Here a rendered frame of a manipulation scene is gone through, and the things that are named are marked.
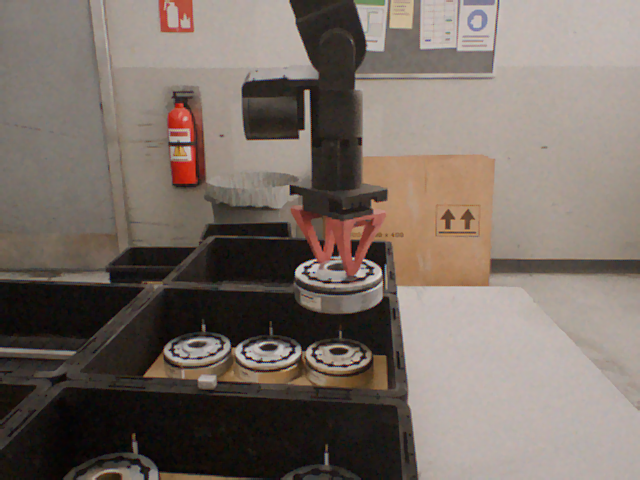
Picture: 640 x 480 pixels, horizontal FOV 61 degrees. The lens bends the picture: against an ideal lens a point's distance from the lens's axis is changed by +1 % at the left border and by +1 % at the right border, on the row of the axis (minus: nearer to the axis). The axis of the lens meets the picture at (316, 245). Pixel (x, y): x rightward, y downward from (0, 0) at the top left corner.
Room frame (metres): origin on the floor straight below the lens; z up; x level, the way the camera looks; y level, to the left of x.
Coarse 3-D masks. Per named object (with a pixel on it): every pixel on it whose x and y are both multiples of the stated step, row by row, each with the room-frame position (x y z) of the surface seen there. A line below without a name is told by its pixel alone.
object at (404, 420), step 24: (72, 384) 0.54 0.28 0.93; (96, 384) 0.54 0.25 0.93; (120, 384) 0.54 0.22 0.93; (144, 384) 0.54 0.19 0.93; (48, 408) 0.51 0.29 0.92; (384, 408) 0.50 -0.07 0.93; (408, 408) 0.49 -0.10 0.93; (24, 432) 0.46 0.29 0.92; (408, 432) 0.45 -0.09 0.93; (408, 456) 0.42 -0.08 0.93
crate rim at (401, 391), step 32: (160, 288) 0.83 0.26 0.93; (192, 288) 0.83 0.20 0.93; (224, 288) 0.83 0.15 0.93; (256, 288) 0.83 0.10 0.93; (128, 320) 0.71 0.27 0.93; (96, 352) 0.62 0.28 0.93; (192, 384) 0.54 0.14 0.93; (224, 384) 0.54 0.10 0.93; (256, 384) 0.54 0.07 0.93; (288, 384) 0.54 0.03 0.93
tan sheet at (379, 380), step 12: (156, 360) 0.77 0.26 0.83; (384, 360) 0.77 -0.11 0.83; (156, 372) 0.74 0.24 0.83; (228, 372) 0.74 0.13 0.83; (300, 372) 0.74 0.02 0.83; (384, 372) 0.74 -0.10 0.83; (300, 384) 0.70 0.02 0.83; (312, 384) 0.70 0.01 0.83; (372, 384) 0.70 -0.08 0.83; (384, 384) 0.70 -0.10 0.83
